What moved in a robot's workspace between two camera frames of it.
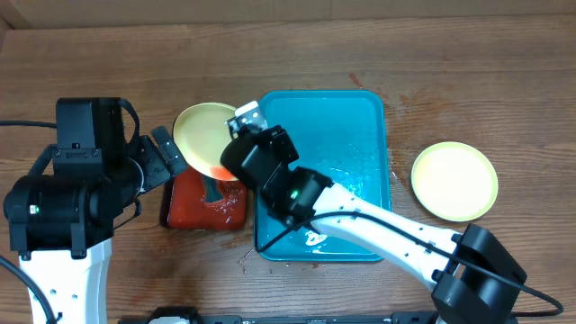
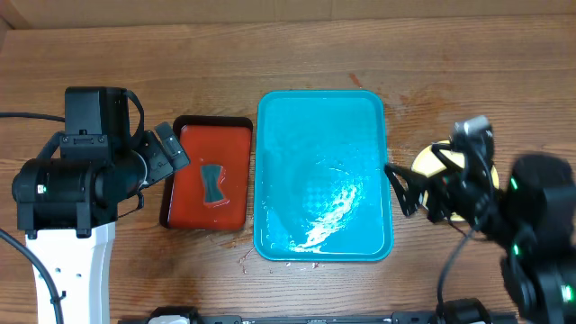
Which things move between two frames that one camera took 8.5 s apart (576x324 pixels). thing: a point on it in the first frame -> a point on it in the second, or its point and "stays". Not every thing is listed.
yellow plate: [201, 132] -> [427, 162]
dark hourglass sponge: [211, 189] stays
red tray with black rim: [187, 208] stays
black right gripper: [243, 149] -> [432, 190]
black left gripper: [143, 148] stays
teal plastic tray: [341, 134] stays
